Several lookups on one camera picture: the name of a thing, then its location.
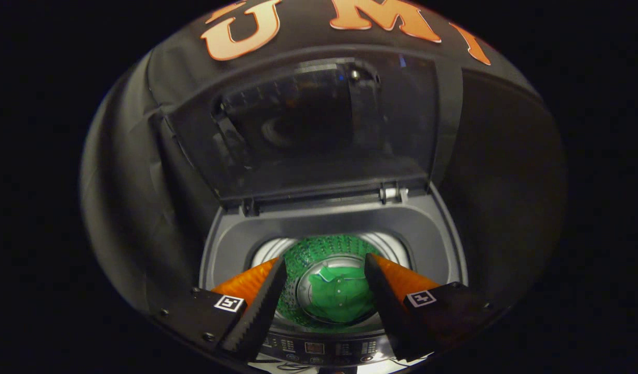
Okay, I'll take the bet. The dark glass washing machine lid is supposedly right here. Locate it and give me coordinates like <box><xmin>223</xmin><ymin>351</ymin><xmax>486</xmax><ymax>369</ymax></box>
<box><xmin>163</xmin><ymin>44</ymin><xmax>462</xmax><ymax>208</ymax></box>

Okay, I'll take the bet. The green polo shirt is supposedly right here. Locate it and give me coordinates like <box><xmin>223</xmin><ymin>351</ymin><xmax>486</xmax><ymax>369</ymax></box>
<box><xmin>308</xmin><ymin>262</ymin><xmax>377</xmax><ymax>324</ymax></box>

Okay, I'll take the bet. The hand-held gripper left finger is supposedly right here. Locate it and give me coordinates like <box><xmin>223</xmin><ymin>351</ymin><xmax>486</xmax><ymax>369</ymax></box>
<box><xmin>150</xmin><ymin>256</ymin><xmax>288</xmax><ymax>363</ymax></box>

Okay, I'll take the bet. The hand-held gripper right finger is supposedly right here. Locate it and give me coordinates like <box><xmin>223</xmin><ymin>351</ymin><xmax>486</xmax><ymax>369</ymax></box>
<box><xmin>364</xmin><ymin>253</ymin><xmax>507</xmax><ymax>363</ymax></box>

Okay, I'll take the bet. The grey washing machine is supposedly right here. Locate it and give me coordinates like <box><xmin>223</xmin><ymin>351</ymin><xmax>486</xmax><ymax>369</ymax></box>
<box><xmin>198</xmin><ymin>182</ymin><xmax>468</xmax><ymax>369</ymax></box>

